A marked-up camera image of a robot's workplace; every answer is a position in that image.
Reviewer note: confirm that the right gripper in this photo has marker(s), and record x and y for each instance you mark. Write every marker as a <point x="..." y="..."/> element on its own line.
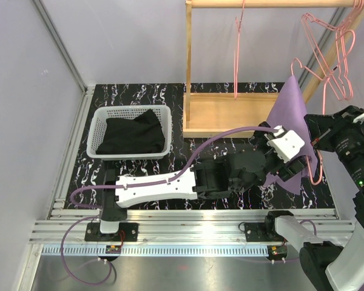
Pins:
<point x="324" y="128"/>

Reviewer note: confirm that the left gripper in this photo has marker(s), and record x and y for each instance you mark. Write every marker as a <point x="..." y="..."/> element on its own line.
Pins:
<point x="284" y="170"/>

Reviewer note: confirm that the purple garment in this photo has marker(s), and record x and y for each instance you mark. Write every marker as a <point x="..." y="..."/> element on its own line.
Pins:
<point x="289" y="111"/>

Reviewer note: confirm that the pink hanger with purple garment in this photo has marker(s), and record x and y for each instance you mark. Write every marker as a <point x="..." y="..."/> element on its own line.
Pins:
<point x="325" y="79"/>

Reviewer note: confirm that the black trousers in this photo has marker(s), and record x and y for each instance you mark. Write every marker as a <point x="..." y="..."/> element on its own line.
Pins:
<point x="140" y="135"/>

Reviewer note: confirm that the pink wire hanger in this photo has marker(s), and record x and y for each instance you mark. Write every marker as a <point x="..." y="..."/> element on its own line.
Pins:
<point x="238" y="23"/>

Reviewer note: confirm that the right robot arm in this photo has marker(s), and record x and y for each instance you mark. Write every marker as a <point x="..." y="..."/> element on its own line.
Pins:
<point x="327" y="265"/>

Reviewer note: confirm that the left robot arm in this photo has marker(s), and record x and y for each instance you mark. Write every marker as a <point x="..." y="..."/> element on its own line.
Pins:
<point x="274" y="152"/>

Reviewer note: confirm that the wooden clothes rack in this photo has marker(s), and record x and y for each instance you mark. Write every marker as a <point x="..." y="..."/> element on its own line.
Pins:
<point x="208" y="114"/>

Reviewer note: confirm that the black marbled mat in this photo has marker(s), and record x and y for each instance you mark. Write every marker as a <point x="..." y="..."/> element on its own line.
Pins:
<point x="87" y="183"/>

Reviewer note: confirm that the white plastic basket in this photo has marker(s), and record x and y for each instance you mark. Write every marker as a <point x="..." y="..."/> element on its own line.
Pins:
<point x="98" y="128"/>

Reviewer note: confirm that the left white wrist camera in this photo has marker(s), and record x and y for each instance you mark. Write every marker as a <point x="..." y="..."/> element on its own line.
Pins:
<point x="286" y="143"/>

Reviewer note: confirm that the empty pink wire hangers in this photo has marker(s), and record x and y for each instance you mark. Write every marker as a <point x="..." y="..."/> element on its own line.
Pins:
<point x="337" y="57"/>

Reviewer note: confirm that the aluminium rail base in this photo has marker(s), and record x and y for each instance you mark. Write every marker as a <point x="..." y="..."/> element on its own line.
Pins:
<point x="160" y="233"/>

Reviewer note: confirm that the aluminium corner post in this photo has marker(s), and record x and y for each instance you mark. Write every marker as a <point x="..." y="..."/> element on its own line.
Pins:
<point x="54" y="34"/>

